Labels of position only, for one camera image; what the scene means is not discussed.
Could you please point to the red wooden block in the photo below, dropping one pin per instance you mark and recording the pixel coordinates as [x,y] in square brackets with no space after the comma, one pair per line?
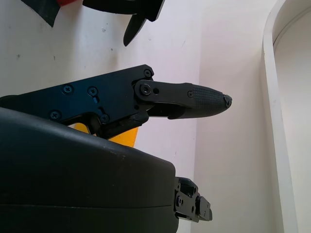
[66,2]

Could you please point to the white curved tray edge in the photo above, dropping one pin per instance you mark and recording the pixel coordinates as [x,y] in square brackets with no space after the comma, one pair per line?
[271,97]

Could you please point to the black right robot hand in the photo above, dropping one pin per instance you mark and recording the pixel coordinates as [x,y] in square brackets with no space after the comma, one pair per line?
[73,174]

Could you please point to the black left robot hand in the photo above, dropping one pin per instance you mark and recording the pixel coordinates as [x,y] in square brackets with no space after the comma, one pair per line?
[121,6]

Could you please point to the yellow wooden block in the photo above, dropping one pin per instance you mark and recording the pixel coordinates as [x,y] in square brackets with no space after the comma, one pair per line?
[126,138]

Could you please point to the black tape strip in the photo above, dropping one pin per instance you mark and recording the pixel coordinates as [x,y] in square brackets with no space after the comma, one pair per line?
[42,9]

